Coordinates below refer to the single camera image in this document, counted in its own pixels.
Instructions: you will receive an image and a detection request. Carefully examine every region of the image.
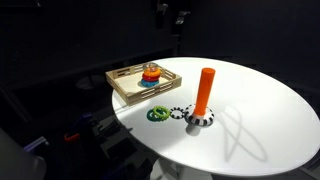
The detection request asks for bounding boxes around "lime green bumpy ring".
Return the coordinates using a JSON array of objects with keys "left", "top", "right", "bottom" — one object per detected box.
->
[{"left": 152, "top": 105, "right": 172, "bottom": 120}]

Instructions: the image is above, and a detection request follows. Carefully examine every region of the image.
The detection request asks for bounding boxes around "wooden slatted tray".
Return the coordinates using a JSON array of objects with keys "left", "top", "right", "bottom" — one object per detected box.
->
[{"left": 105, "top": 62, "right": 183, "bottom": 107}]

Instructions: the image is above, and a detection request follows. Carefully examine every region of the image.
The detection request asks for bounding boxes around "clear dome stacker top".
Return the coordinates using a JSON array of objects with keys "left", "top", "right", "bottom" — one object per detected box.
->
[{"left": 142, "top": 61, "right": 160, "bottom": 71}]

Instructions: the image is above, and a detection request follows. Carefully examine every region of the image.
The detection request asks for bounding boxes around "white rounded object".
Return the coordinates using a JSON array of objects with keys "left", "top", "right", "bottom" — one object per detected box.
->
[{"left": 0, "top": 128, "right": 47, "bottom": 180}]

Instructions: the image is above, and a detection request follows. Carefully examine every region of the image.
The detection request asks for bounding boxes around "red stacking ring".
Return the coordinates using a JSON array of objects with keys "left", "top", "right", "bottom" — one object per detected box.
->
[{"left": 141, "top": 74, "right": 161, "bottom": 83}]

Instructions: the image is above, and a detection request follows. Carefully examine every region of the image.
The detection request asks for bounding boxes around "orange stacking ring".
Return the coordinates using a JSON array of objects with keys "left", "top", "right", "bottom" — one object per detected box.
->
[{"left": 142, "top": 67, "right": 163, "bottom": 79}]

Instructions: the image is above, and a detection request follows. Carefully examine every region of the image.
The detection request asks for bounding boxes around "teal bumpy ring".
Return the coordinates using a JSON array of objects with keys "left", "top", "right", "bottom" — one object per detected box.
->
[{"left": 146, "top": 108, "right": 165, "bottom": 123}]

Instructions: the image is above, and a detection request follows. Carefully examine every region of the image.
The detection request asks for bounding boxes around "small black white striped ring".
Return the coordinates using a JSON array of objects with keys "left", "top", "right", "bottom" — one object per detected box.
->
[{"left": 169, "top": 106, "right": 186, "bottom": 120}]

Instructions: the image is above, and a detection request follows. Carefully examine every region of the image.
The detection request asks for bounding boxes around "orange post with striped base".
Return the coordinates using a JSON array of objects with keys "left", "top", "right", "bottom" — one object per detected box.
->
[{"left": 184, "top": 67, "right": 216, "bottom": 127}]

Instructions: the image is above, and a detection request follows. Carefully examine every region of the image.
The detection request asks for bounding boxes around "orange clamp handle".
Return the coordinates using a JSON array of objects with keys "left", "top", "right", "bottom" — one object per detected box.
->
[{"left": 63, "top": 132, "right": 81, "bottom": 143}]

